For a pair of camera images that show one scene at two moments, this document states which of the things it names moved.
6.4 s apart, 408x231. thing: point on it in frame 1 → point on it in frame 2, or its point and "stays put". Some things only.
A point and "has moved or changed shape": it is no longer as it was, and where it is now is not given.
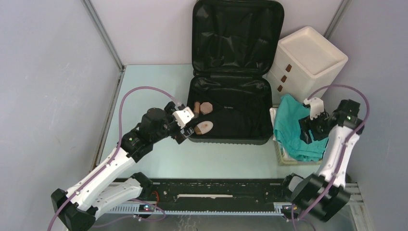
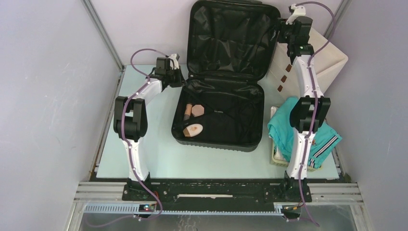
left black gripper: x=178 y=135 → x=180 y=82
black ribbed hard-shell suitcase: x=235 y=44 has moved or changed shape
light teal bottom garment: x=288 y=112 stays put
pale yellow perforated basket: x=281 y=160 → x=276 y=161
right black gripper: x=305 y=123 → x=282 y=26
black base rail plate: x=215 y=190 stays put
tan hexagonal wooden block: x=206 y=108 → x=197 y=110
